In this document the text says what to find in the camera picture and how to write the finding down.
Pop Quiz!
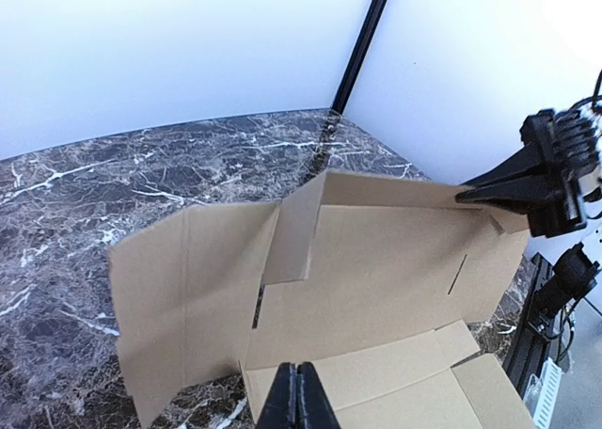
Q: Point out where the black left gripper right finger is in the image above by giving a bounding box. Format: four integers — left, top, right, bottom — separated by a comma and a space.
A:
295, 362, 340, 429

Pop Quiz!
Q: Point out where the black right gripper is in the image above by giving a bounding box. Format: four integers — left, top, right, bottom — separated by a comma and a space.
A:
455, 109, 601, 237

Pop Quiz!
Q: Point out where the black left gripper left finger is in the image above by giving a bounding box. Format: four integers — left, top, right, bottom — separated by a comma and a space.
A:
256, 362, 297, 429

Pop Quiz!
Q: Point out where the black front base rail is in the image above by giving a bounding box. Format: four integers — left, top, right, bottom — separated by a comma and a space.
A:
502, 253, 572, 397

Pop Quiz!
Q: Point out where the brown cardboard box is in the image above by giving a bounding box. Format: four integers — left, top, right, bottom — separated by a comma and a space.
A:
109, 171, 533, 428

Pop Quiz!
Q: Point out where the grey slotted cable duct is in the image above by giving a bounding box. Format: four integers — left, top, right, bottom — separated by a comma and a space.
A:
523, 357, 562, 429

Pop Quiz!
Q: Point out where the black right frame post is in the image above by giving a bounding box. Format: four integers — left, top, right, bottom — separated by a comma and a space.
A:
330, 0, 388, 115

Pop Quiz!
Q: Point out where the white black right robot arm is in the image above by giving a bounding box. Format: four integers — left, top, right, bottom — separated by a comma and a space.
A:
455, 108, 601, 330

